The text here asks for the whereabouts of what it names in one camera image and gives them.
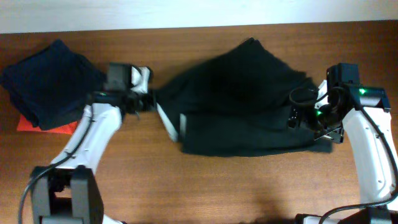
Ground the black shorts garment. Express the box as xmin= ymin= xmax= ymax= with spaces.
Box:
xmin=156 ymin=39 xmax=332 ymax=157

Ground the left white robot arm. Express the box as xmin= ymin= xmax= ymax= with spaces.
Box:
xmin=24 ymin=90 xmax=156 ymax=224

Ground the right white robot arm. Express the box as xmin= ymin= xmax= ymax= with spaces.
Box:
xmin=289 ymin=85 xmax=397 ymax=223

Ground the folded navy blue garment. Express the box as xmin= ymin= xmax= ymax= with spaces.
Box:
xmin=1 ymin=40 xmax=106 ymax=131

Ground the folded orange cloth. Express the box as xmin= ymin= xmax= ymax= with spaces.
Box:
xmin=16 ymin=113 xmax=78 ymax=135

